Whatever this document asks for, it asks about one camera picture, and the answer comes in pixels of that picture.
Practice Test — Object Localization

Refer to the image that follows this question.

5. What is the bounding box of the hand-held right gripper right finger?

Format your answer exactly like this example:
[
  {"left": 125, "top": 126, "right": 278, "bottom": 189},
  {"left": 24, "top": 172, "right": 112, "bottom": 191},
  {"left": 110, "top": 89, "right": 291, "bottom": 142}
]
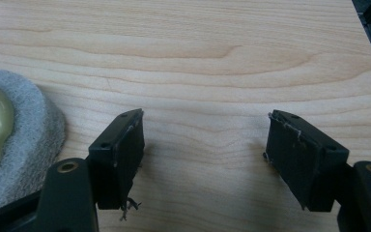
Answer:
[{"left": 263, "top": 109, "right": 350, "bottom": 213}]

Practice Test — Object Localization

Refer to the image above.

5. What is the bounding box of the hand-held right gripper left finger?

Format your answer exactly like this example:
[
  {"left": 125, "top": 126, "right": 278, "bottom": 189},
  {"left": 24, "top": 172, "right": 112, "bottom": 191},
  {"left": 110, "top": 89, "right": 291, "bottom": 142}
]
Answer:
[{"left": 87, "top": 107, "right": 146, "bottom": 222}]

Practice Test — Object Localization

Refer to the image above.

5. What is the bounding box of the grey felt coaster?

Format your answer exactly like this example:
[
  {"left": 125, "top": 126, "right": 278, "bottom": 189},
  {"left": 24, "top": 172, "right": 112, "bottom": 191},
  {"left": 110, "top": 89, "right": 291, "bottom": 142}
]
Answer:
[{"left": 0, "top": 67, "right": 67, "bottom": 215}]

